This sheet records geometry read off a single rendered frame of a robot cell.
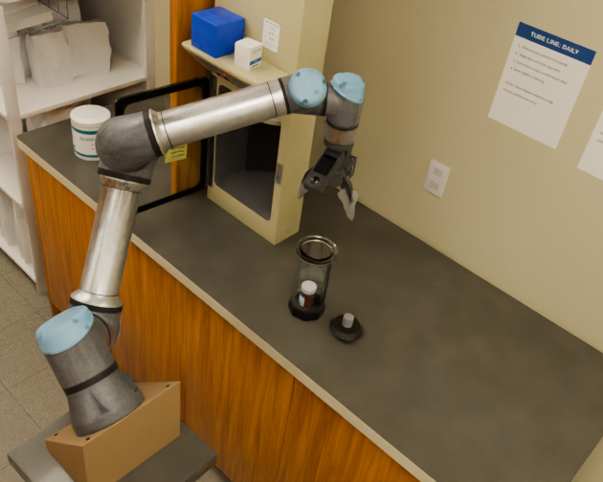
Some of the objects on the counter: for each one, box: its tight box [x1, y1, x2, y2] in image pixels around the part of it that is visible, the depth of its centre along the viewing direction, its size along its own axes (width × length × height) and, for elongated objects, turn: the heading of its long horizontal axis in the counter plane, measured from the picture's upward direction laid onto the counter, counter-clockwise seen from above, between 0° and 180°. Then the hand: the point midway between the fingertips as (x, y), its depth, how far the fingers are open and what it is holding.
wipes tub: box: [70, 105, 111, 161], centre depth 232 cm, size 13×13×15 cm
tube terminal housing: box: [207, 0, 333, 245], centre depth 200 cm, size 25×32×77 cm
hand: (323, 211), depth 168 cm, fingers open, 14 cm apart
